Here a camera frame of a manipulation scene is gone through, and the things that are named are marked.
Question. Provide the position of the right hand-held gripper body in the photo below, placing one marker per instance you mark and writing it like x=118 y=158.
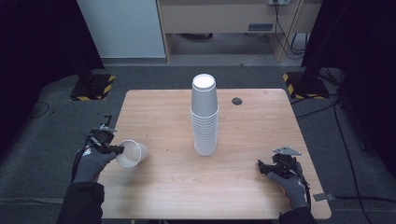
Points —
x=285 y=166

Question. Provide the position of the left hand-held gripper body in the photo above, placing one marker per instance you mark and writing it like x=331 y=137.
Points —
x=101 y=137

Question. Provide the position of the single white paper cup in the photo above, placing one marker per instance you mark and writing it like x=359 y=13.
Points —
x=132 y=153

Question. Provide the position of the stack of white paper cups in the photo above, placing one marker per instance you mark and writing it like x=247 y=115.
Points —
x=204 y=127

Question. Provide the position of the striped black stand base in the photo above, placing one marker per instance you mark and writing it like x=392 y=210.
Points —
x=93 y=88
x=306 y=88

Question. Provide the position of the grey tape strip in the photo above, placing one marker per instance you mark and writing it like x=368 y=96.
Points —
x=323 y=197

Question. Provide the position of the dark round table grommet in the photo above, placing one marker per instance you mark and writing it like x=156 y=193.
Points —
x=237 y=101

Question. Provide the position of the dark curtain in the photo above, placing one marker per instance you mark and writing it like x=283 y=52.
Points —
x=370 y=77
x=37 y=62

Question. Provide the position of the white cabinet panel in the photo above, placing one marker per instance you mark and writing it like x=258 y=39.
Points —
x=121 y=28

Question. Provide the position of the light wooden desk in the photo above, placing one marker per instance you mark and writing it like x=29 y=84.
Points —
x=218 y=17

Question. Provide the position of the white power strip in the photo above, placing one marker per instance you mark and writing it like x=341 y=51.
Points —
x=278 y=2

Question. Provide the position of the black stand post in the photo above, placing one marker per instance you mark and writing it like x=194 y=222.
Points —
x=85 y=71
x=313 y=71

